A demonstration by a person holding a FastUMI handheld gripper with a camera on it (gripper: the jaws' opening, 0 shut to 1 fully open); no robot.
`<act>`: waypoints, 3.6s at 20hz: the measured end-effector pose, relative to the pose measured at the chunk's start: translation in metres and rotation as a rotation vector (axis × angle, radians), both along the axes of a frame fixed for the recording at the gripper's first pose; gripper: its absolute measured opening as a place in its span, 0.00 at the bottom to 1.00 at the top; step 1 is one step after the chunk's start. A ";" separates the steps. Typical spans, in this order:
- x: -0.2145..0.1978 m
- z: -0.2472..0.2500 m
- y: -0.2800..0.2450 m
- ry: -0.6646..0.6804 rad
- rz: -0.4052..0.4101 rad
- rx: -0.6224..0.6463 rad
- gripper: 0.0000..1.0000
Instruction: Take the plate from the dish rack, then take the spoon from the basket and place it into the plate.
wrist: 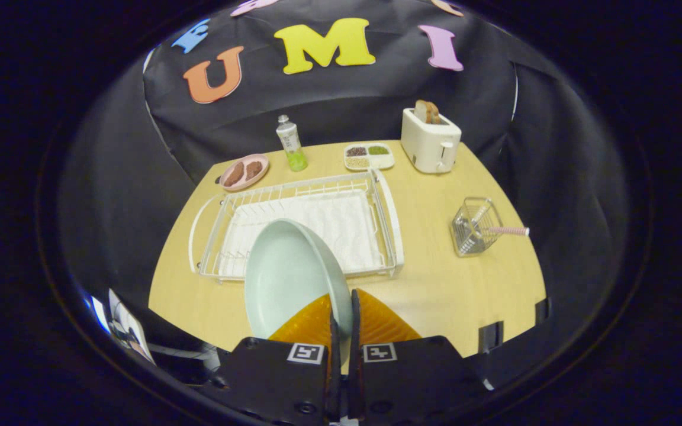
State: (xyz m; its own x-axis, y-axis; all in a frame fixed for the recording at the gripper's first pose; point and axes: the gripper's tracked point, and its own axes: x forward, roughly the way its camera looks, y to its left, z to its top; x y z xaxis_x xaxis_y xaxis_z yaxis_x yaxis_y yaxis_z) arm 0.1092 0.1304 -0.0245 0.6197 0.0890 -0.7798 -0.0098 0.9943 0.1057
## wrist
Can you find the white drain mat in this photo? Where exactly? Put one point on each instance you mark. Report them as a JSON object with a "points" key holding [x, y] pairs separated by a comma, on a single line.
{"points": [[341, 231]]}

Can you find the pale green plate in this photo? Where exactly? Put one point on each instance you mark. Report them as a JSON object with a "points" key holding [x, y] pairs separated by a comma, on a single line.
{"points": [[288, 278]]}

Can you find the pink oval plate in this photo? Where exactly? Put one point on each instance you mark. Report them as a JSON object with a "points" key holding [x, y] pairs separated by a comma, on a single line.
{"points": [[258, 180]]}

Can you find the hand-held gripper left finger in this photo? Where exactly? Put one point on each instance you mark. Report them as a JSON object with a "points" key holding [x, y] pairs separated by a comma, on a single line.
{"points": [[335, 355]]}

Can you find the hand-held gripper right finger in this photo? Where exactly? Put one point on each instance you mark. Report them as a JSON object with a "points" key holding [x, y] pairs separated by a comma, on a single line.
{"points": [[354, 331]]}

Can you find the black table edge bracket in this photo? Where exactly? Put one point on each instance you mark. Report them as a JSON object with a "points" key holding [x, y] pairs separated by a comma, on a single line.
{"points": [[542, 310], [491, 337]]}

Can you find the brown toast slices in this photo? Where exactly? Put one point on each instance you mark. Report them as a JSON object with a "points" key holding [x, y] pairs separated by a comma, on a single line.
{"points": [[424, 111]]}

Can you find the white divided food tray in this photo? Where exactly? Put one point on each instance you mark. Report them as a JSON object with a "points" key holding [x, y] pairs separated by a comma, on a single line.
{"points": [[370, 158]]}

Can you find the white toaster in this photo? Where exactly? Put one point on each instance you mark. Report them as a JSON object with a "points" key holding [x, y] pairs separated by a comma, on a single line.
{"points": [[430, 148]]}

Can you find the green liquid bottle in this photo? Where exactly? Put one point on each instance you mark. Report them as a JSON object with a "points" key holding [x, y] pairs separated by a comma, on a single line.
{"points": [[290, 142]]}

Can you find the brown food piece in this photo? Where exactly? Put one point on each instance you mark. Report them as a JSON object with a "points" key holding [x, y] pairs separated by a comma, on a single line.
{"points": [[253, 170], [234, 174]]}

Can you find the bright blue screen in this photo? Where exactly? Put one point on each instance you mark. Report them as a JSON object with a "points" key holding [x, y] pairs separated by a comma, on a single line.
{"points": [[98, 313]]}

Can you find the black backdrop cloth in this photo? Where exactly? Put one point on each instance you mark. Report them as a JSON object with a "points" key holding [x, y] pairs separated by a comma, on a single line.
{"points": [[347, 100]]}

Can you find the white printed sheet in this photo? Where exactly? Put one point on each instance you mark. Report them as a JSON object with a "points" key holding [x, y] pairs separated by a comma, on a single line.
{"points": [[131, 331]]}

